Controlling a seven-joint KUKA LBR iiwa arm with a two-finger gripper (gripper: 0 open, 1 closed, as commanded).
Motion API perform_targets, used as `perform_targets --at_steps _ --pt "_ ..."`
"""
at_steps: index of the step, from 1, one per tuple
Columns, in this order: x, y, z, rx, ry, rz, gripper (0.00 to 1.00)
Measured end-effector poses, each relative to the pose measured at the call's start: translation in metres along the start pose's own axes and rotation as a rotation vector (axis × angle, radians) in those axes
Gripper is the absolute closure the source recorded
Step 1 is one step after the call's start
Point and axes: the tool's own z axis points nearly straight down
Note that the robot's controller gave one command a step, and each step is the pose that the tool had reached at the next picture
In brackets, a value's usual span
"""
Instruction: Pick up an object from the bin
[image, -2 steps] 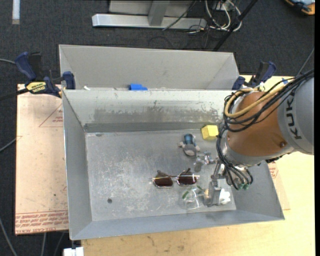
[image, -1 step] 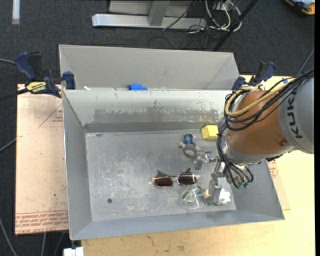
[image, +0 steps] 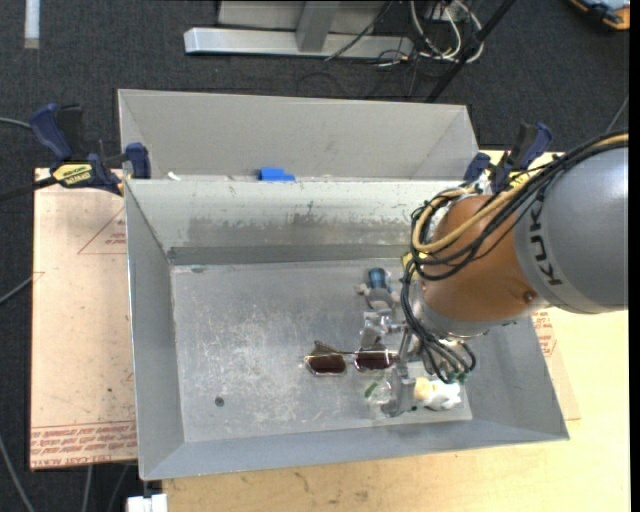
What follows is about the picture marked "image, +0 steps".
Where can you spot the white and yellow toy animal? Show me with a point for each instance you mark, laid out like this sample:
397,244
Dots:
440,394

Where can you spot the clear glass thing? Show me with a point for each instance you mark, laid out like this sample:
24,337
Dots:
376,395

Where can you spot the brown cardboard board red print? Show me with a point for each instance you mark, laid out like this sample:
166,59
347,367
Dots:
80,325

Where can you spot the blue block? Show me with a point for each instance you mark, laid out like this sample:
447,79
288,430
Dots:
275,174

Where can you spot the dark red sunglasses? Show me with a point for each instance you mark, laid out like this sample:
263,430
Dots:
327,362

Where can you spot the grey metal bin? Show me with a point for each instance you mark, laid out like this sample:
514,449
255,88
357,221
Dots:
260,325

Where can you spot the blue and grey toy figure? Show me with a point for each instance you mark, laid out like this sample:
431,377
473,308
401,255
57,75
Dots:
378,286

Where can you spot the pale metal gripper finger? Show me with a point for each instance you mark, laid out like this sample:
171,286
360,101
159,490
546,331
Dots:
374,327
401,395

